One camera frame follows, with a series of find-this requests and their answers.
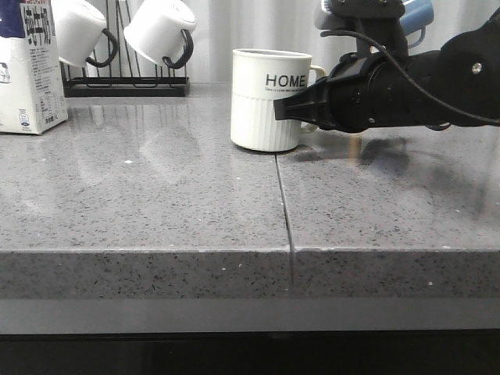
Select blue hanging mug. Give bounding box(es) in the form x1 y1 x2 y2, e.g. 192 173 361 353
400 0 434 48

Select white enamel mug left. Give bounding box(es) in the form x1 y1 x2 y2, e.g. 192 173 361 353
51 0 119 68

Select black cable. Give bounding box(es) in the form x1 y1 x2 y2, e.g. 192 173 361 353
320 30 500 127

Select black wire mug rack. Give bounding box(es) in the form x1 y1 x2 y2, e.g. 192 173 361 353
60 1 190 98

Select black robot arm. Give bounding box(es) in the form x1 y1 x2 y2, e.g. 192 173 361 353
273 1 499 134

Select white enamel mug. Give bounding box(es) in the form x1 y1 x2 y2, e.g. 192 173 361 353
51 0 119 68
123 0 196 70

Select Pascual whole milk carton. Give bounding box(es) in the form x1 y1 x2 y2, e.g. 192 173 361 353
1 1 68 134

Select wooden mug tree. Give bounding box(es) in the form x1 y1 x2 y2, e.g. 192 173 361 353
348 134 363 161

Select cream HOME mug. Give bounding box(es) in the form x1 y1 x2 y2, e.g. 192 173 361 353
230 48 327 152

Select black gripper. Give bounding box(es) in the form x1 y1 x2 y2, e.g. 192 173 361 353
273 52 414 133

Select white enamel mug right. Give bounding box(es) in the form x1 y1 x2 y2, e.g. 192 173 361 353
123 0 196 70

